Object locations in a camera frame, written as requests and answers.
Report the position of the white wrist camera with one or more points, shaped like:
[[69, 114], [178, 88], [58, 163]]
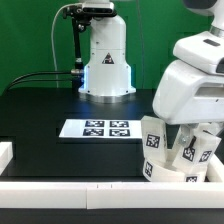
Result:
[[203, 51]]

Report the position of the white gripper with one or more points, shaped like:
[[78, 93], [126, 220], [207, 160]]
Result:
[[188, 96]]

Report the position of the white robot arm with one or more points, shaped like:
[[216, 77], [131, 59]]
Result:
[[107, 74]]

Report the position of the white round stool seat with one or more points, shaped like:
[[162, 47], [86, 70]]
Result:
[[155, 171]]

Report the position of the white marker sheet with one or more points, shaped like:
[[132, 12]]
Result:
[[105, 129]]

